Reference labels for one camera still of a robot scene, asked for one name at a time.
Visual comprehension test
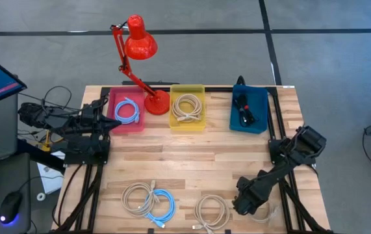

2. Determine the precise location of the light blue HDMI cable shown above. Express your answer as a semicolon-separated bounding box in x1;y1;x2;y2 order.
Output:
144;188;177;229
114;96;141;125

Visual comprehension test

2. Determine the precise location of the beige HDMI cable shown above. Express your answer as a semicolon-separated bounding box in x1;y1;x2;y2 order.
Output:
191;194;231;234
249;198;281;224
171;93;203;124
121;180;160;218

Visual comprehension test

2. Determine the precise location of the yellow plastic bin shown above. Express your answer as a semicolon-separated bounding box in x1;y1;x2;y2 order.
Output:
168;84;207;133

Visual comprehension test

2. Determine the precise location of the black cable red tie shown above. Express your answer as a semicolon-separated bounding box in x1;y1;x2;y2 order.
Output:
239;96;258;128

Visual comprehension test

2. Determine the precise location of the pink plastic bin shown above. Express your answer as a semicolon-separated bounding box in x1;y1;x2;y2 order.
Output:
106;86;146;134

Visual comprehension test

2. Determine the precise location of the grey desk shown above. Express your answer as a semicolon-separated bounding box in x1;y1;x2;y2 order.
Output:
0;152;32;234

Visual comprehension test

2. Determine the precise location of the yellow clamp tool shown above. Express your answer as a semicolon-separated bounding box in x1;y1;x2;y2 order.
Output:
39;129;56;153

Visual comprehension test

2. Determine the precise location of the black computer mouse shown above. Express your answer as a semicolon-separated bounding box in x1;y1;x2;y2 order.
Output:
0;190;23;225

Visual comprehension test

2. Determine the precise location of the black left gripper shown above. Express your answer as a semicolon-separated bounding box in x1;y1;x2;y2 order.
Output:
79;110;122;135

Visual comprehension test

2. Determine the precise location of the white paper sheet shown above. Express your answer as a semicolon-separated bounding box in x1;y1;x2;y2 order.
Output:
36;151;66;195

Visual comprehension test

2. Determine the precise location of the blue plastic bin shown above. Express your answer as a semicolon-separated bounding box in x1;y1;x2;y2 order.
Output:
229;84;269;135

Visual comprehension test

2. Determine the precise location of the red desk lamp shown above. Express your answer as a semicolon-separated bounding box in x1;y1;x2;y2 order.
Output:
110;14;172;116

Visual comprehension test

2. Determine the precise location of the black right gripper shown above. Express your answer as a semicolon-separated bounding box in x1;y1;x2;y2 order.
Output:
233;172;272;216

